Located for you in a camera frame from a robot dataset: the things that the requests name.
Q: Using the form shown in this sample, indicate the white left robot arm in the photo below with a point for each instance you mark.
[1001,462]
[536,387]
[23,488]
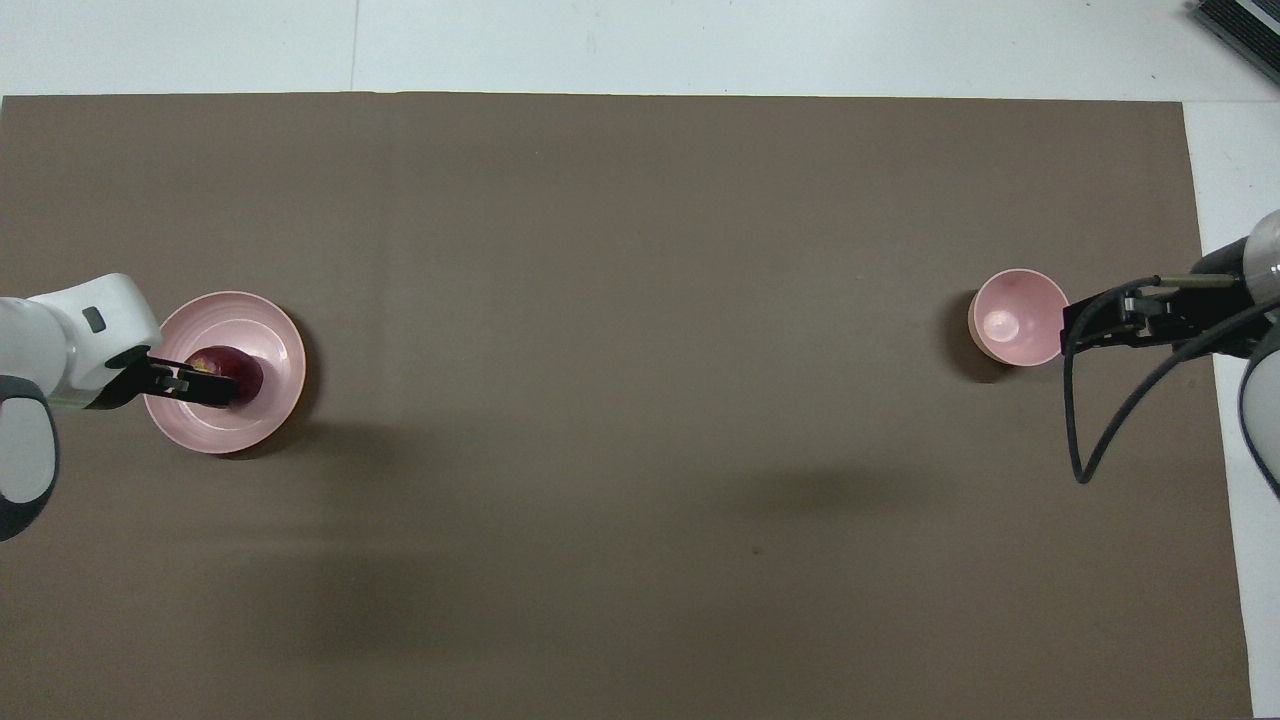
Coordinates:
[50,340]

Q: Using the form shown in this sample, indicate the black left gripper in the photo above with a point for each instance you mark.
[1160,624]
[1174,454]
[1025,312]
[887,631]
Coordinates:
[135,385]

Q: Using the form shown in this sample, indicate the dark red apple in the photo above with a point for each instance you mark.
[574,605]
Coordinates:
[243,370]

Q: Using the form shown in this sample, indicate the pink bowl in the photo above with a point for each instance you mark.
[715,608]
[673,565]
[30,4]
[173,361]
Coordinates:
[1015,315]

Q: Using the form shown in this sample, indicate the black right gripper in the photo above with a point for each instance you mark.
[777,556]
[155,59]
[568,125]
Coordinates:
[1225,320]

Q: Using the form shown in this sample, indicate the pink plate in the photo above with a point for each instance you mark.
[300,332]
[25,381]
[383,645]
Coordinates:
[265,330]

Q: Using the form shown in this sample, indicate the black ribbed panel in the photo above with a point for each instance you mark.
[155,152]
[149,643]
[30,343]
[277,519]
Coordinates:
[1245,25]

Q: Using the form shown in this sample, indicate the brown table mat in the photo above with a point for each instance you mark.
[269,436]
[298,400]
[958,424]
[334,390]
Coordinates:
[640,450]

